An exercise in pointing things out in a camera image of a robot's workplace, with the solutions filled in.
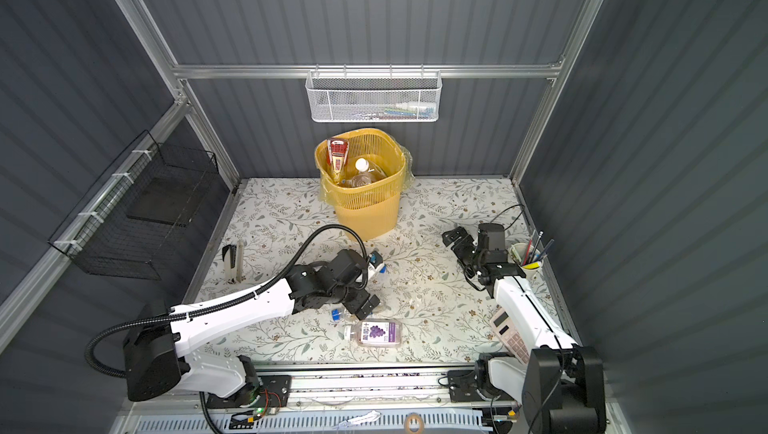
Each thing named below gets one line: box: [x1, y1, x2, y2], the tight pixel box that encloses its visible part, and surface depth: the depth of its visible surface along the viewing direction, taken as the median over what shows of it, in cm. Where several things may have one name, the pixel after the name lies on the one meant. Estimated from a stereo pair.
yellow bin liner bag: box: [337, 128, 415, 207], surface depth 92 cm
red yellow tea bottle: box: [327, 137, 350, 184], surface depth 91 cm
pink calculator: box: [490, 308, 531, 365], surface depth 82 cm
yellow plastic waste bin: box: [314, 128, 406, 243], surface depth 90 cm
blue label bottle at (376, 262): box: [368, 250, 387, 274], surface depth 71 cm
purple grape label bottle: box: [343, 319, 403, 348], surface depth 81 cm
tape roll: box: [404, 412, 424, 434], surface depth 71 cm
